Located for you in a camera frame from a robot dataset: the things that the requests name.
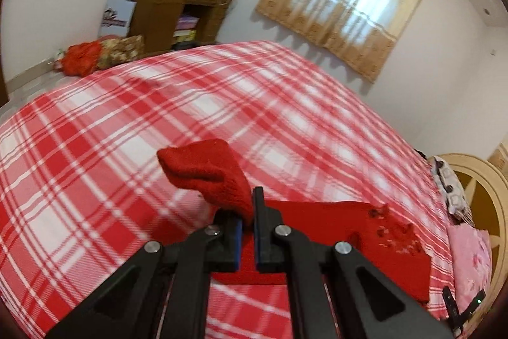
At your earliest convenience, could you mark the red white plaid blanket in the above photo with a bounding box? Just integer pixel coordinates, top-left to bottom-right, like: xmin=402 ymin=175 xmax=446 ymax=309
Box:
xmin=0 ymin=40 xmax=458 ymax=339

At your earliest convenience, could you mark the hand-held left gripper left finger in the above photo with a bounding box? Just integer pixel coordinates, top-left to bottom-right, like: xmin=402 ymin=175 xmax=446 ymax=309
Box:
xmin=47 ymin=211 xmax=244 ymax=339

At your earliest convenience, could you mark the beige patterned window curtain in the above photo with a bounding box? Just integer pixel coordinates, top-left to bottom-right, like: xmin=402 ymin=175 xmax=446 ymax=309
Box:
xmin=255 ymin=0 xmax=435 ymax=84

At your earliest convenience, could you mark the red plastic bag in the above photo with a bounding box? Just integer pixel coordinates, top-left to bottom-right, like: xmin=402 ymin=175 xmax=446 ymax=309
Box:
xmin=59 ymin=41 xmax=104 ymax=78

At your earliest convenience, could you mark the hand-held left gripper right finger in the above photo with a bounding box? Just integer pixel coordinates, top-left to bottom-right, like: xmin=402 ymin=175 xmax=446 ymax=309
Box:
xmin=253 ymin=187 xmax=454 ymax=339

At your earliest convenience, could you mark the brown wooden desk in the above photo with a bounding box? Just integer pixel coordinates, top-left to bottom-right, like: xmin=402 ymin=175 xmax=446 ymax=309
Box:
xmin=124 ymin=0 xmax=238 ymax=46

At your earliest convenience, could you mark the black white patterned pillow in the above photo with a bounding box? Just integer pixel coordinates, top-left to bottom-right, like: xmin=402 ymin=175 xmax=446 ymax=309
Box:
xmin=431 ymin=156 xmax=475 ymax=226

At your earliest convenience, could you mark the pink floral pillow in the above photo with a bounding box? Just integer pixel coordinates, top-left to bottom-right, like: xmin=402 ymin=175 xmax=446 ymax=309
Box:
xmin=446 ymin=224 xmax=493 ymax=320

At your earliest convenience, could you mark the cream wooden headboard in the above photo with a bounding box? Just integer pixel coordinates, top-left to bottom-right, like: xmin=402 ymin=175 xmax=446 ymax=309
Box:
xmin=432 ymin=153 xmax=508 ymax=284

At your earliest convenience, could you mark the stack of boxes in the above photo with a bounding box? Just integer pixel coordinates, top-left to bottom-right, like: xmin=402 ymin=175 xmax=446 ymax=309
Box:
xmin=173 ymin=17 xmax=198 ymax=46

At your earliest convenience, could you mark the red knit sweater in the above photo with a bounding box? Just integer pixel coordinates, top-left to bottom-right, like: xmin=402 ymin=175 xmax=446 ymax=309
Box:
xmin=157 ymin=138 xmax=433 ymax=304

